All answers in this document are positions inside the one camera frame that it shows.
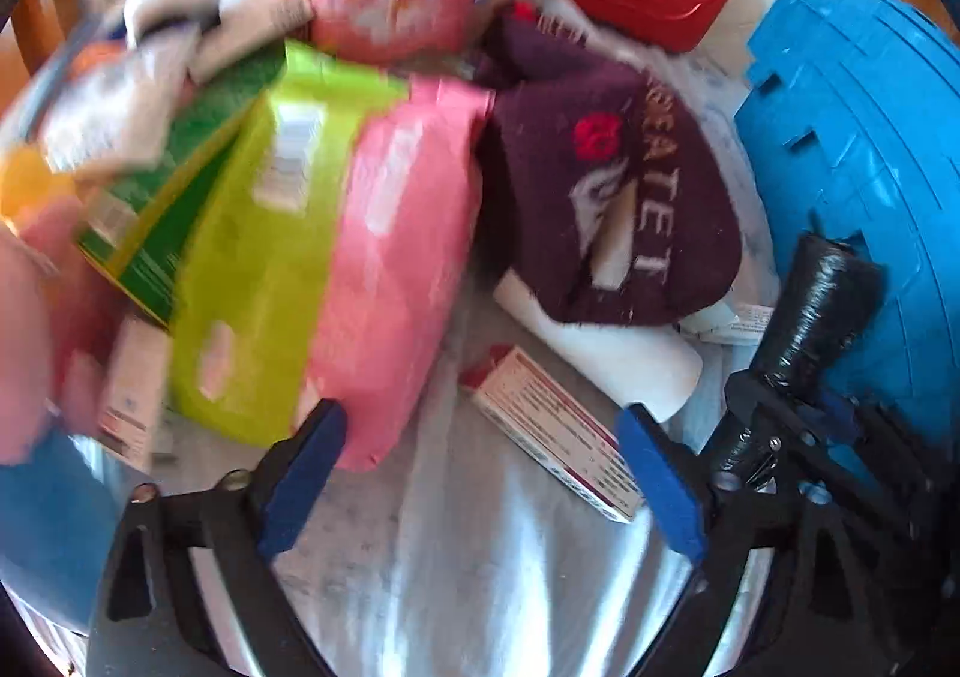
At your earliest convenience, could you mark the white blue medicine box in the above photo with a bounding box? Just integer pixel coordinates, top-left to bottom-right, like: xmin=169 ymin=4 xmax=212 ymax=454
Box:
xmin=25 ymin=23 xmax=200 ymax=179

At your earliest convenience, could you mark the green medicine box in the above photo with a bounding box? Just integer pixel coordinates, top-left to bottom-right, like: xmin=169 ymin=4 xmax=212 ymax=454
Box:
xmin=76 ymin=40 xmax=285 ymax=326

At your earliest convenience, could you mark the wooden headboard frame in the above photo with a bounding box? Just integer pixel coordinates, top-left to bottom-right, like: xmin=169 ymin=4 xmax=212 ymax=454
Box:
xmin=2 ymin=0 xmax=83 ymax=110

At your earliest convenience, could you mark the blue pink plush toy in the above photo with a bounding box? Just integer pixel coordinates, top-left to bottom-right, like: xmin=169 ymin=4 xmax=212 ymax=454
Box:
xmin=2 ymin=196 xmax=127 ymax=633

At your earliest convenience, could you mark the pink white flat box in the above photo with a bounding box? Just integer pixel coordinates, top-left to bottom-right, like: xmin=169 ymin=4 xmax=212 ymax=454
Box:
xmin=459 ymin=345 xmax=643 ymax=524

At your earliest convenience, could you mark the yellow rubber duck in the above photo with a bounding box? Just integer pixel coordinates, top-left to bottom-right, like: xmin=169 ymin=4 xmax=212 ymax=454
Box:
xmin=2 ymin=143 xmax=75 ymax=222

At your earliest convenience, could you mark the pink wet wipes pack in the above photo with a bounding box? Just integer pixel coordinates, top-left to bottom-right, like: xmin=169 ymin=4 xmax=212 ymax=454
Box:
xmin=306 ymin=76 xmax=491 ymax=473

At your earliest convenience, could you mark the green wet wipes pack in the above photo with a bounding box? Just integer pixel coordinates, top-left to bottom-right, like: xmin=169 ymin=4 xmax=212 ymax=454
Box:
xmin=171 ymin=42 xmax=409 ymax=448

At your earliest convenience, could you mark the white paper roll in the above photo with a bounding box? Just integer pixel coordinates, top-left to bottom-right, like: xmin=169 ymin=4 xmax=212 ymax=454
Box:
xmin=493 ymin=271 xmax=703 ymax=423

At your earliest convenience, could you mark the blue plastic crate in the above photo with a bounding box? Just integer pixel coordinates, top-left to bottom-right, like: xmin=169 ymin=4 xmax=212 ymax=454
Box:
xmin=736 ymin=0 xmax=958 ymax=450

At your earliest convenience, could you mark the black sock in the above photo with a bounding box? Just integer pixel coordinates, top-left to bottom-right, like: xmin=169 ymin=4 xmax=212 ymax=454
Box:
xmin=700 ymin=232 xmax=889 ymax=489

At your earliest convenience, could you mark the white red medicine box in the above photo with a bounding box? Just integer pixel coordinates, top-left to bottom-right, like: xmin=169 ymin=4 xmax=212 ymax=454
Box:
xmin=187 ymin=0 xmax=314 ymax=84

